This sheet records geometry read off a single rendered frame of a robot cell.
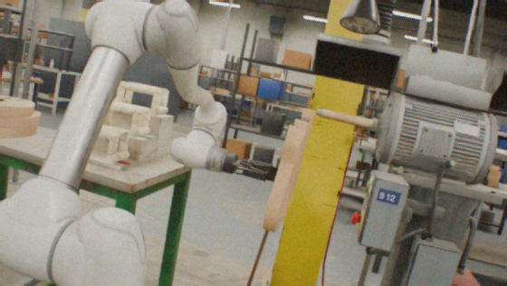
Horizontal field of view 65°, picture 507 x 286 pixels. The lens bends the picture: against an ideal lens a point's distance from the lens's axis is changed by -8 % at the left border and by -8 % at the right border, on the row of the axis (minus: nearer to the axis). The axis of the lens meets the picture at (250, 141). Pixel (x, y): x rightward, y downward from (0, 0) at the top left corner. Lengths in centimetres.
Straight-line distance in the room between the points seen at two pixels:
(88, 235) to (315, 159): 172
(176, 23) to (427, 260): 103
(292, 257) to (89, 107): 178
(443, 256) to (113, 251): 99
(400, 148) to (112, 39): 94
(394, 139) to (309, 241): 125
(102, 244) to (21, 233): 20
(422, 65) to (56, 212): 128
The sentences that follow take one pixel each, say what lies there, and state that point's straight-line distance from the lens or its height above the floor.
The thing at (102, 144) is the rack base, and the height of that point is 97.
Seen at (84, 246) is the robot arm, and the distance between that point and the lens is 92.
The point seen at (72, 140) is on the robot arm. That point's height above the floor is 109.
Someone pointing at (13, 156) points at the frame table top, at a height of 91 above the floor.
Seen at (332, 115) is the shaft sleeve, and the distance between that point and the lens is 153.
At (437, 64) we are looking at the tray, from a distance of 165.
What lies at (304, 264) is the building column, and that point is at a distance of 259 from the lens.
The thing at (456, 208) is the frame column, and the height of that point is 104.
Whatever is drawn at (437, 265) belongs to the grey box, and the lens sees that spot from 146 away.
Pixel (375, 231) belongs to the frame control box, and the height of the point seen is 97.
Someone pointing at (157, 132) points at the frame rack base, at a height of 104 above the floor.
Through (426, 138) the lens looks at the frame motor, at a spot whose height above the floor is 125.
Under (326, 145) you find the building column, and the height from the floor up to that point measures 106.
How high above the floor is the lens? 129
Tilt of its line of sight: 7 degrees down
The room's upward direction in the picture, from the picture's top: 11 degrees clockwise
